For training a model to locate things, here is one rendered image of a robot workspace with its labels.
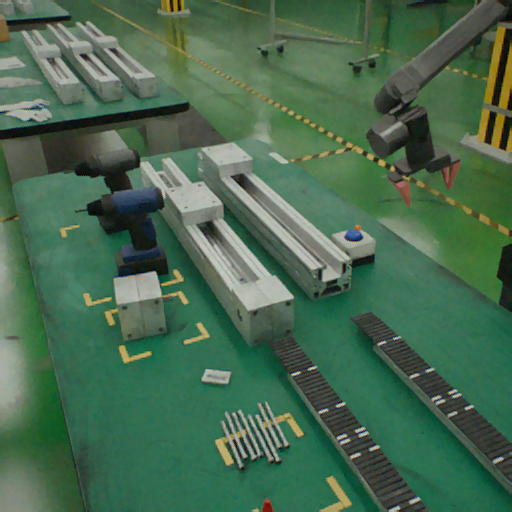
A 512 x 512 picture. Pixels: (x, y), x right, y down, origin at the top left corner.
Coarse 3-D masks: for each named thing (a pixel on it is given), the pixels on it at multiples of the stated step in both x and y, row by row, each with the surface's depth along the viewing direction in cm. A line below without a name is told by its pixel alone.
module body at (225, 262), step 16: (144, 176) 180; (160, 176) 179; (176, 176) 172; (176, 224) 153; (192, 224) 145; (224, 224) 144; (192, 240) 141; (208, 240) 143; (224, 240) 140; (240, 240) 137; (192, 256) 144; (208, 256) 131; (224, 256) 136; (240, 256) 131; (208, 272) 133; (224, 272) 125; (240, 272) 131; (256, 272) 124; (224, 288) 124; (224, 304) 126
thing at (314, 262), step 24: (216, 192) 178; (240, 192) 161; (264, 192) 161; (240, 216) 162; (264, 216) 147; (288, 216) 149; (264, 240) 148; (288, 240) 136; (312, 240) 138; (288, 264) 137; (312, 264) 126; (336, 264) 130; (312, 288) 128; (336, 288) 132
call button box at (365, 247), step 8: (344, 232) 144; (336, 240) 142; (344, 240) 140; (352, 240) 140; (360, 240) 140; (368, 240) 140; (344, 248) 139; (352, 248) 138; (360, 248) 139; (368, 248) 140; (352, 256) 139; (360, 256) 140; (368, 256) 141; (352, 264) 140; (360, 264) 141
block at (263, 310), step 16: (240, 288) 117; (256, 288) 117; (272, 288) 117; (240, 304) 115; (256, 304) 112; (272, 304) 113; (288, 304) 115; (240, 320) 118; (256, 320) 113; (272, 320) 115; (288, 320) 116; (256, 336) 115; (272, 336) 117; (288, 336) 118
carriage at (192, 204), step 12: (168, 192) 152; (180, 192) 152; (192, 192) 152; (204, 192) 152; (168, 204) 154; (180, 204) 146; (192, 204) 146; (204, 204) 145; (216, 204) 145; (180, 216) 144; (192, 216) 143; (204, 216) 145; (216, 216) 146
